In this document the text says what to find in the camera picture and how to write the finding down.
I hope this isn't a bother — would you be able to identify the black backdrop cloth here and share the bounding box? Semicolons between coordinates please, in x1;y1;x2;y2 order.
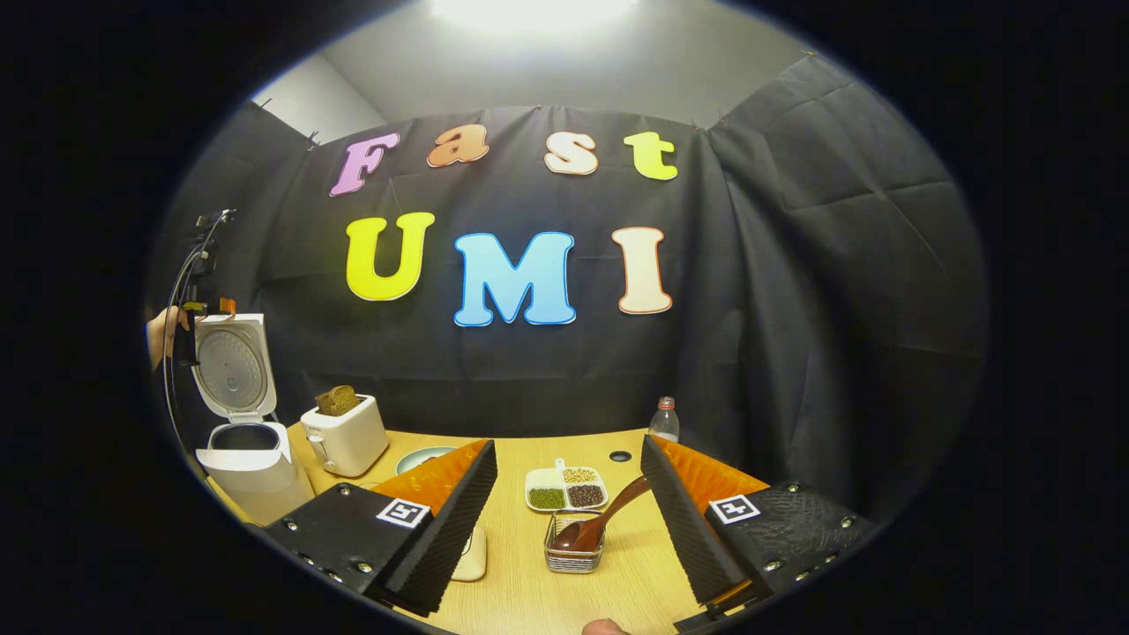
146;53;989;521

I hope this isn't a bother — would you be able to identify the clear plastic water bottle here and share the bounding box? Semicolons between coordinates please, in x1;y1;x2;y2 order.
649;396;681;444

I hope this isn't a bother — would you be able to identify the brown wooden spoon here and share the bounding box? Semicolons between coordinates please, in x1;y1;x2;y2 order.
550;476;654;554

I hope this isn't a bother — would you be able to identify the white rice cooker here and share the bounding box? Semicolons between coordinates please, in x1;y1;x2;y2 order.
191;314;315;527

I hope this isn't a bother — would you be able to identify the white divided bean dish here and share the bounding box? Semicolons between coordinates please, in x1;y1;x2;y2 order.
525;459;609;513

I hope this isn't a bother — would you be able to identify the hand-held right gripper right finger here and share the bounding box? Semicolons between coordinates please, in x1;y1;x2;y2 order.
641;434;876;631

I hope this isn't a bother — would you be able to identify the metal wire chopstick holder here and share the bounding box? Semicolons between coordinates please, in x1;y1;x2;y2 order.
544;510;606;575

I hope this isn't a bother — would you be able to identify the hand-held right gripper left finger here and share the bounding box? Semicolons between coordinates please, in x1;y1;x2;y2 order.
265;439;499;618

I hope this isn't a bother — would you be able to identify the white toaster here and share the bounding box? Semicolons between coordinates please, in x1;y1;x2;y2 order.
300;394;390;479

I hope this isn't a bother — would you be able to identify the pale green plate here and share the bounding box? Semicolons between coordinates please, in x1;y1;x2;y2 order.
396;446;460;475

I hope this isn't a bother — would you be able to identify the clear glass container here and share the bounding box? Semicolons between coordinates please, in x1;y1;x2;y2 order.
450;527;489;583

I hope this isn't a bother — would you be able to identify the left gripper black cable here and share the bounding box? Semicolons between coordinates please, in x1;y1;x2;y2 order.
163;212;232;477

